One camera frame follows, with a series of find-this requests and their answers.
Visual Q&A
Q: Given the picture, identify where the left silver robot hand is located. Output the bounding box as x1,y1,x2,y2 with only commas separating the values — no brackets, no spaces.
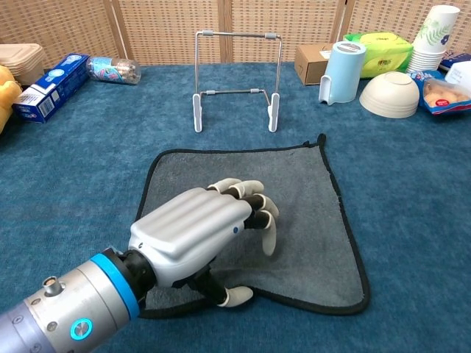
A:
127,178,280,308

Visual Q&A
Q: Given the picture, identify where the grey and blue towel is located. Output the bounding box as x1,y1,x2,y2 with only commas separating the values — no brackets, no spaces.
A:
134,132,371,319

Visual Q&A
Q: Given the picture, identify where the clear plastic snack jar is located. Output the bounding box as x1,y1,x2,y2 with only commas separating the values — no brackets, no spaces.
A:
86,56,142,85

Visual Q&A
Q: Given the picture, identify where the blue toothpaste box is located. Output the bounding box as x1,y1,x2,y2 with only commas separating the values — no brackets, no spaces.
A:
12,53,91,124

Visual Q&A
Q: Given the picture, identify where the woven bamboo folding screen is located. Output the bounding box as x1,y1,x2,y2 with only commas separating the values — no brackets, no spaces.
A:
0,0,471,69

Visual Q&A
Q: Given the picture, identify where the brown cardboard box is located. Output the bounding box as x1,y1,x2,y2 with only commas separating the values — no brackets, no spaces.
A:
294,43,334,86

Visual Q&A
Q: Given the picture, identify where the yellow plush toy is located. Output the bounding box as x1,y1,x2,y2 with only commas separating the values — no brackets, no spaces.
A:
0,65,23,134

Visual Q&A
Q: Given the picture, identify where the light blue cylindrical container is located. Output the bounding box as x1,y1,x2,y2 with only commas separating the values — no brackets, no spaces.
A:
318,40,367,107

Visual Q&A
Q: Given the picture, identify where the beige lidded lunch box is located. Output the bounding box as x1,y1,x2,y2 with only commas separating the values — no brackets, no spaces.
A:
0,43,47,86

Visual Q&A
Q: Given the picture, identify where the beige upturned bowl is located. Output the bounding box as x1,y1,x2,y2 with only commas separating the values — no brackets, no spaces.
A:
358,71,420,119

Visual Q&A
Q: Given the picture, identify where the green tissue pack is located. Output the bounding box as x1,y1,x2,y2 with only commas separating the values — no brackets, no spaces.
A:
343,32,414,79

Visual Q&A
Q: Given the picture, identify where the blue cookie snack bag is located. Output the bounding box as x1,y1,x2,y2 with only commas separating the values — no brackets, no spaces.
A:
410,69,471,116

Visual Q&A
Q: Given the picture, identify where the stack of paper cups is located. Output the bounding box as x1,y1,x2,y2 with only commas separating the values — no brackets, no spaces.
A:
406,4,461,74

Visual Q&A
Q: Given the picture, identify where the white stapler box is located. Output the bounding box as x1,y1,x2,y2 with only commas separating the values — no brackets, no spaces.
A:
444,60,471,88

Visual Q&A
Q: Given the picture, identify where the red blue noodle packet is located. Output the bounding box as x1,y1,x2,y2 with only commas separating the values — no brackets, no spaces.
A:
439,51,471,71

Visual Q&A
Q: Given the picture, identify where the metal wire rack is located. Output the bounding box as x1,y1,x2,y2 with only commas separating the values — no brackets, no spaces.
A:
192,29,283,133

